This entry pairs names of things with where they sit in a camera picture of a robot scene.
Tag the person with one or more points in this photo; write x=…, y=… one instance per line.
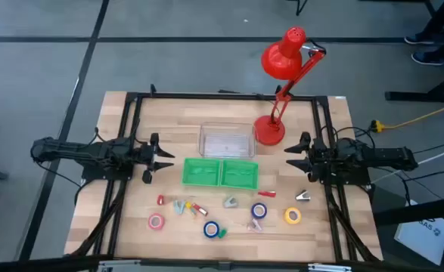
x=426, y=58

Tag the small red stapler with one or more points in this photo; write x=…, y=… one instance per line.
x=160, y=199

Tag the clear plastic container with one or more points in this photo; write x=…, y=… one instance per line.
x=227, y=145

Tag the pink staple remover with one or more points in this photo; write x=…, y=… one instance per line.
x=255, y=226

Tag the right arm's gripper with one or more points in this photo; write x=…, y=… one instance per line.
x=317, y=156

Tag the grey staple remover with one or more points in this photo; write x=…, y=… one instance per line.
x=230, y=204

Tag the yellow stapler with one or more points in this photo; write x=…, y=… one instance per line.
x=188, y=206

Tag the green stapler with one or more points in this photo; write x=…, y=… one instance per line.
x=222, y=233

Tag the red stapler with silver top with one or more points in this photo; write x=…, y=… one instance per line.
x=200, y=210

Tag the black desk base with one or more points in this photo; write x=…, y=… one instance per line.
x=414, y=96

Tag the black aluminium table frame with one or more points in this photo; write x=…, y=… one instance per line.
x=225, y=96

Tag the pink tape roll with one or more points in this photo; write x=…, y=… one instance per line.
x=150, y=221

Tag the black crossbar with metal brackets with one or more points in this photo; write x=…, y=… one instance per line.
x=36, y=264

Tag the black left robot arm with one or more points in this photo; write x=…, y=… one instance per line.
x=74, y=151

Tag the blue tape roll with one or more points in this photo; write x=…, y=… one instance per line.
x=253, y=211
x=205, y=229

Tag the left arm's gripper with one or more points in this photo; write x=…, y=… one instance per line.
x=146, y=155

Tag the black tripod leg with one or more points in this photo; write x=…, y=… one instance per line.
x=300, y=5

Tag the white cardboard box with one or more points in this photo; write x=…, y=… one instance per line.
x=418, y=238

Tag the yellow tape roll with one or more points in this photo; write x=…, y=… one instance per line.
x=286, y=215

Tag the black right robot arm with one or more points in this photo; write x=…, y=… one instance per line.
x=380, y=156

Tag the slim red stapler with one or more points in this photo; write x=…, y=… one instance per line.
x=269, y=194

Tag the red desk lamp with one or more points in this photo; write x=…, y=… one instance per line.
x=282, y=62

